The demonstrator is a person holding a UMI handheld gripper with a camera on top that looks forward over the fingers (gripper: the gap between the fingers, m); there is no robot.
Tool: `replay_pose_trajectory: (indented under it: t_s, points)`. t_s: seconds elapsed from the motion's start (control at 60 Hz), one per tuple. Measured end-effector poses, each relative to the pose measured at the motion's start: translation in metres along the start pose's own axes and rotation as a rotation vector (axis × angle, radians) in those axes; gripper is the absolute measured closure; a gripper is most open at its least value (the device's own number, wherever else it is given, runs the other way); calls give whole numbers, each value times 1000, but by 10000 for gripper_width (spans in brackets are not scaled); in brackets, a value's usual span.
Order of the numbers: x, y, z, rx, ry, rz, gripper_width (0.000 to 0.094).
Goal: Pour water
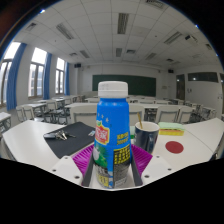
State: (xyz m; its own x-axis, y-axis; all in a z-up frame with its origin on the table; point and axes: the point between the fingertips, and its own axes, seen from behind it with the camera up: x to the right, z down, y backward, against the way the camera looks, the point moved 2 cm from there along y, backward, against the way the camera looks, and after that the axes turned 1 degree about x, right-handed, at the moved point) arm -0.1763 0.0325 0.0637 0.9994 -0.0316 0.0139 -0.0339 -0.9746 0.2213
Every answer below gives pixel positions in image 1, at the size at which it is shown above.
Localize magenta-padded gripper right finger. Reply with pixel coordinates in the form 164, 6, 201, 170
129, 143, 175, 188

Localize blue white-capped drink bottle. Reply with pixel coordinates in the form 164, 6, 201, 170
93, 80, 133, 190

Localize bunch of keys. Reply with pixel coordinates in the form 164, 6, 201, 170
43, 129, 77, 141

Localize blue curtain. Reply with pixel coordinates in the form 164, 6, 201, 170
5, 42, 28, 112
43, 52, 53, 100
64, 62, 71, 96

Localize yellow and green sponge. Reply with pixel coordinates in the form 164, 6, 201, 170
157, 121, 186, 137

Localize bright window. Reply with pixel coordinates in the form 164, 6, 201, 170
54, 57, 66, 95
0, 41, 21, 108
28, 47, 48, 99

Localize classroom desks and chairs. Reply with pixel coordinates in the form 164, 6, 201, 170
0, 94, 224, 134

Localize flat round red coaster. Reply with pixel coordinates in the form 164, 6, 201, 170
165, 140, 185, 155

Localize green chalkboard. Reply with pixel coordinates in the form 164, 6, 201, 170
92, 74, 157, 98

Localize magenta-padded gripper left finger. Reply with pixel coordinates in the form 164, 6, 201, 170
49, 143, 98, 188

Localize ceiling lights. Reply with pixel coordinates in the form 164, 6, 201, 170
24, 0, 214, 64

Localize wooden stick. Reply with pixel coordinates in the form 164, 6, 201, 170
136, 112, 144, 130

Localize dark blue mug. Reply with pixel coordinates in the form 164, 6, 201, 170
134, 121, 160, 155

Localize dark high wall window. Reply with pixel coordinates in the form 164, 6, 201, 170
187, 71, 219, 83

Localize black mouse pad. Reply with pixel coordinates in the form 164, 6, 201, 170
43, 121, 96, 160

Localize dark door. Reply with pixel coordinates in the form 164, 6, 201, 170
175, 73, 186, 101

